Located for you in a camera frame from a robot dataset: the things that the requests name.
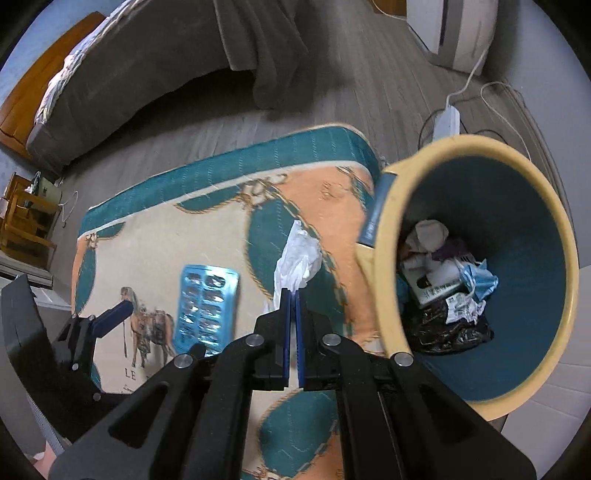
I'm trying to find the green bucket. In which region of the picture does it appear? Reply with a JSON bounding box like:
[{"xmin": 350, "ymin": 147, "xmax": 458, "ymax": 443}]
[{"xmin": 28, "ymin": 172, "xmax": 64, "ymax": 209}]

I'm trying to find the white barcode packet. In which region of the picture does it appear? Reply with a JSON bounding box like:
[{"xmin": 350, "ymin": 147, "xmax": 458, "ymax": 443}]
[{"xmin": 401, "ymin": 257, "xmax": 468, "ymax": 308}]

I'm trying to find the black plastic bag white label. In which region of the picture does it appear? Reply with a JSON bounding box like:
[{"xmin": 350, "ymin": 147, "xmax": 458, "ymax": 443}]
[{"xmin": 406, "ymin": 293, "xmax": 494, "ymax": 354}]

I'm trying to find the crumpled white paper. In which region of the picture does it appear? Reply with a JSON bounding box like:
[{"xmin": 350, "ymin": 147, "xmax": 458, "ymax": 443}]
[{"xmin": 406, "ymin": 220, "xmax": 451, "ymax": 256}]

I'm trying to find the wooden bed headboard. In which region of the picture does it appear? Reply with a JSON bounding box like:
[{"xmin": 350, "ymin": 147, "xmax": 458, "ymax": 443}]
[{"xmin": 0, "ymin": 11, "xmax": 108, "ymax": 160}]

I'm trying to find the teal blister pack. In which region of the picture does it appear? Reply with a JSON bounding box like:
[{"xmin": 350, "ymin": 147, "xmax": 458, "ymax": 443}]
[{"xmin": 173, "ymin": 264, "xmax": 241, "ymax": 359}]

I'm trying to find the white looped floor cable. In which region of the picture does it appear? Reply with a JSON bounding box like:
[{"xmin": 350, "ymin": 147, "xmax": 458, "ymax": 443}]
[{"xmin": 480, "ymin": 82, "xmax": 533, "ymax": 158}]

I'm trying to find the thin white floor cable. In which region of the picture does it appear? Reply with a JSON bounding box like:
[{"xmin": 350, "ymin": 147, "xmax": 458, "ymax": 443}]
[{"xmin": 59, "ymin": 191, "xmax": 80, "ymax": 228}]

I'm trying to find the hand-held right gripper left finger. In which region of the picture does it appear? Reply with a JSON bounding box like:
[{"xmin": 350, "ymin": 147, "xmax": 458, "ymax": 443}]
[{"xmin": 48, "ymin": 288, "xmax": 296, "ymax": 480}]

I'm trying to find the blue face mask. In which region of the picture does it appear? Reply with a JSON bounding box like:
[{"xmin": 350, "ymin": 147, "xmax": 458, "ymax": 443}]
[{"xmin": 459, "ymin": 261, "xmax": 500, "ymax": 302}]

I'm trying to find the white tissue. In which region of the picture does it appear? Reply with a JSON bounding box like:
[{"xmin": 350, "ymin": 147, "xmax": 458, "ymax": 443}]
[{"xmin": 264, "ymin": 220, "xmax": 324, "ymax": 315}]

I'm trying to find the black floor cable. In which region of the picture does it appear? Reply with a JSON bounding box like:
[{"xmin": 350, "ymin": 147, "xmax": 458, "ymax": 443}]
[{"xmin": 418, "ymin": 111, "xmax": 443, "ymax": 149}]

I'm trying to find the white power strip cable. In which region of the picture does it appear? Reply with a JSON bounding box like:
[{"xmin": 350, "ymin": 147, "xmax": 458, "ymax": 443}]
[{"xmin": 445, "ymin": 46, "xmax": 491, "ymax": 110}]

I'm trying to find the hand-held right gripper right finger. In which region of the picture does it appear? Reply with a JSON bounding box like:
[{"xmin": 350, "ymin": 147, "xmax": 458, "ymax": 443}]
[{"xmin": 295, "ymin": 290, "xmax": 539, "ymax": 480}]

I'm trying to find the printed teal orange cushion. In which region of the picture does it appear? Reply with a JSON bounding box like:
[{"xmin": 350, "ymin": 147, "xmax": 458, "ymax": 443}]
[{"xmin": 71, "ymin": 124, "xmax": 389, "ymax": 480}]

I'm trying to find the wooden chair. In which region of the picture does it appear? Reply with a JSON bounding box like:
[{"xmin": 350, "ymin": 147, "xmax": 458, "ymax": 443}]
[{"xmin": 0, "ymin": 173, "xmax": 64, "ymax": 269}]

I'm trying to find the white air purifier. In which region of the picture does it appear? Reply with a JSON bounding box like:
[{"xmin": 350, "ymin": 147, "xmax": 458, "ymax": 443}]
[{"xmin": 406, "ymin": 0, "xmax": 502, "ymax": 71}]

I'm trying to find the white power strip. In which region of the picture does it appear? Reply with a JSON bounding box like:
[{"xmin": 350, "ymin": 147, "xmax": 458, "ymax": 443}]
[{"xmin": 431, "ymin": 106, "xmax": 462, "ymax": 142}]

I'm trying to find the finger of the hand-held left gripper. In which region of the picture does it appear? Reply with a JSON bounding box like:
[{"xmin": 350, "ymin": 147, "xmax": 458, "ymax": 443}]
[{"xmin": 53, "ymin": 300, "xmax": 136, "ymax": 371}]

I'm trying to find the bed with grey blanket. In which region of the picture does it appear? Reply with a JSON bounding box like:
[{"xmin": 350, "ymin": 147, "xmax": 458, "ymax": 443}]
[{"xmin": 25, "ymin": 0, "xmax": 311, "ymax": 167}]

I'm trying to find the yellow rimmed teal bin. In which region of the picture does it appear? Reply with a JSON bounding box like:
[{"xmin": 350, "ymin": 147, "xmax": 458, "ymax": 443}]
[{"xmin": 355, "ymin": 136, "xmax": 580, "ymax": 422}]

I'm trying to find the blue printed quilt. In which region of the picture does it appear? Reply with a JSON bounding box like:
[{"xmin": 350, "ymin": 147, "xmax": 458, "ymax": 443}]
[{"xmin": 34, "ymin": 0, "xmax": 139, "ymax": 127}]

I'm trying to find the small purple object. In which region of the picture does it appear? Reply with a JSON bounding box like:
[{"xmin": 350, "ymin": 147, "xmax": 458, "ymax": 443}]
[{"xmin": 436, "ymin": 240, "xmax": 468, "ymax": 260}]

